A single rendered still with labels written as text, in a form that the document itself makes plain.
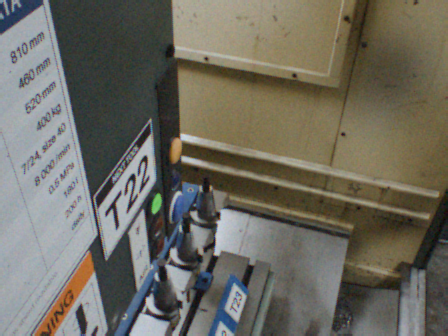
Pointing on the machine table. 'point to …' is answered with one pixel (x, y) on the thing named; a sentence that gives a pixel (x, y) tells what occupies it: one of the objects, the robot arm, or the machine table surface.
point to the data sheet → (37, 170)
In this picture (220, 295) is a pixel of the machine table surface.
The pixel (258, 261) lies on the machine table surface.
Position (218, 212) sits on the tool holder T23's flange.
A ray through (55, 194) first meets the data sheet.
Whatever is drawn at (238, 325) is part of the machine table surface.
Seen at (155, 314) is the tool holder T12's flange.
